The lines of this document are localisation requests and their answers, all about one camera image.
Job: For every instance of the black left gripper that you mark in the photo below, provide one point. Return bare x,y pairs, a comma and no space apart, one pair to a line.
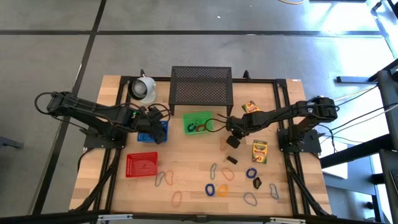
149,126

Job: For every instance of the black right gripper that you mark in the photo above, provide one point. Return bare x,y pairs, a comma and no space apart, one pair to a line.
237,124

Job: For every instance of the yellow green crayon box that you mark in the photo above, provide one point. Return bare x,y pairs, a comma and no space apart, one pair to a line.
248,107
259,152

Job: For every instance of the blue coil wristband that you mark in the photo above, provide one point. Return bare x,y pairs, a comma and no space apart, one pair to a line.
206,189
247,173
188,127

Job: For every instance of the red coil wristband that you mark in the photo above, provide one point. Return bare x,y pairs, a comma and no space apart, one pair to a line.
198,128

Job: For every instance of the green coil wristband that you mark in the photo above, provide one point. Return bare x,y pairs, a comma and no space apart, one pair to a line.
194,121

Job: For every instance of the yellow coil wristband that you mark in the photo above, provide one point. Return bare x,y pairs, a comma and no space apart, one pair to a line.
218,190

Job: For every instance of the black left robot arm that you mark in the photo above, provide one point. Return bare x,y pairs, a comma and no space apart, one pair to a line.
93,113

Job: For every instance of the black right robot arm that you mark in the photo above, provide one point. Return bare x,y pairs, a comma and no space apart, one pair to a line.
280,113

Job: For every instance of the black desk foot bar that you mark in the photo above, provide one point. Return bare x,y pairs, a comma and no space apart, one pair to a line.
357,79

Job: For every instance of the blue plastic basket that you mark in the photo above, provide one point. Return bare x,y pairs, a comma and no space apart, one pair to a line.
143,137

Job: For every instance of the white cylindrical cup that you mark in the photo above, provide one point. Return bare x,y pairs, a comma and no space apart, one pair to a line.
150,90

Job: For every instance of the green plastic basket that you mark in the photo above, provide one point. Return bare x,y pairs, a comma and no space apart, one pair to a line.
186,116

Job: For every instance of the red plastic basket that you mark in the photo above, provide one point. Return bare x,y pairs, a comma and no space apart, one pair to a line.
141,165

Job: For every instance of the black mesh shelf riser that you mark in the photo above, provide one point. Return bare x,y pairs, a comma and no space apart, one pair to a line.
200,84

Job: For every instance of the black gantry beam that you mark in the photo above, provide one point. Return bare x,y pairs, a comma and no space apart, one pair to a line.
199,219

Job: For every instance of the grey chair base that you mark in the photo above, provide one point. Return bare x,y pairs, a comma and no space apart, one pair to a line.
12,143

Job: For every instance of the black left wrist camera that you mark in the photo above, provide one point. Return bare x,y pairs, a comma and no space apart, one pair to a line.
161,137

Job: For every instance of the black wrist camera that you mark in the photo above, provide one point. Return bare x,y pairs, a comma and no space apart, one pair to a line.
233,142
161,137

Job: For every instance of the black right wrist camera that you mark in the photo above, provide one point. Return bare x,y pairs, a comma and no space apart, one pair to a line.
233,142

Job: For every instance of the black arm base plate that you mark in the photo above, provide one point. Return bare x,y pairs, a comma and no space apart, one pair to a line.
93,143
312,147

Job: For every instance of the silver metal bracket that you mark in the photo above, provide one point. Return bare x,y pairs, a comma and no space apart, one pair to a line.
287,220
115,216

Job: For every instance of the black desk frame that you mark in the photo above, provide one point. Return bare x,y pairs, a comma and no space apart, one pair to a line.
388,102

